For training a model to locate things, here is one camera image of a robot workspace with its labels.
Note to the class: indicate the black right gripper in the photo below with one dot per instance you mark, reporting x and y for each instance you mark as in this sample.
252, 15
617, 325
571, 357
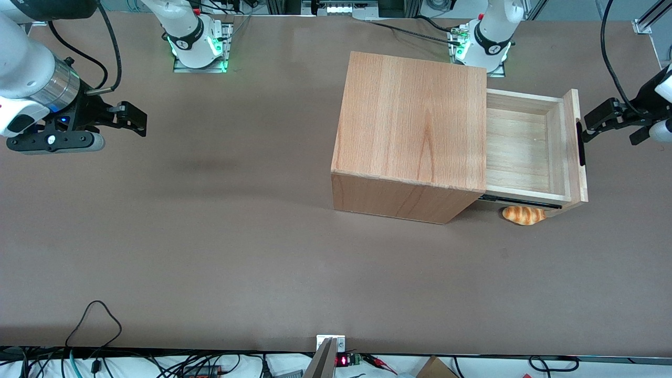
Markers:
85, 114

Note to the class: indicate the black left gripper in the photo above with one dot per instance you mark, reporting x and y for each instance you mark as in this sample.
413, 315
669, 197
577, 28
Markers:
643, 106

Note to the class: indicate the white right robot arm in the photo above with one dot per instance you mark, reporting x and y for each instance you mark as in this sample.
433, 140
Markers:
26, 68

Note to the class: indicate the light wooden drawer cabinet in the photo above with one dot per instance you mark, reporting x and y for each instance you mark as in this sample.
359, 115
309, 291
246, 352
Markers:
409, 121

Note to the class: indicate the aluminium extrusion profile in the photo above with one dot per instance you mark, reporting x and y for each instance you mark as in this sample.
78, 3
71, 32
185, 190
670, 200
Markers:
651, 18

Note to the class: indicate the orange striped croissant bread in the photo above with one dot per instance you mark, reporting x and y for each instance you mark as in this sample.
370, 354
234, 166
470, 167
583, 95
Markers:
522, 216

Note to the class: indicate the lit white device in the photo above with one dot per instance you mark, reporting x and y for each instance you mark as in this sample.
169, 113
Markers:
349, 8

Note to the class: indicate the brown cardboard piece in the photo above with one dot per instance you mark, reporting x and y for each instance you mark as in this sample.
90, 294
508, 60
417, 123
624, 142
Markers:
436, 368

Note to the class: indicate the red digit display module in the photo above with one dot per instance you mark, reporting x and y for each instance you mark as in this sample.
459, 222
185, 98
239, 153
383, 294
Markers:
343, 360

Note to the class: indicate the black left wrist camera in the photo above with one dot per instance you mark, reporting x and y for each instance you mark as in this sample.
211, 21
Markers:
643, 134

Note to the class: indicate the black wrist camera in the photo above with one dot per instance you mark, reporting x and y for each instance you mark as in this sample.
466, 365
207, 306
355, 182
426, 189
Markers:
52, 142
643, 134

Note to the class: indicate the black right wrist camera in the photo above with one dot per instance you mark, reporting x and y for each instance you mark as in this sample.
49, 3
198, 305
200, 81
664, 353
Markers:
52, 142

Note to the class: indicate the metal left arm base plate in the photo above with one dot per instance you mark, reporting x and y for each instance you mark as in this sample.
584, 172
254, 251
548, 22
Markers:
496, 72

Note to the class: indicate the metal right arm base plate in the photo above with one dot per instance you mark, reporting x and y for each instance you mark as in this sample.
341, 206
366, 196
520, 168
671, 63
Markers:
227, 47

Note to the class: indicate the small metal bracket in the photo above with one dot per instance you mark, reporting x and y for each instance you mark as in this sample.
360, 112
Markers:
340, 342

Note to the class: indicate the grey wooden post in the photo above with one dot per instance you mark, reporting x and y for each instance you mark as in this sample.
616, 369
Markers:
321, 362

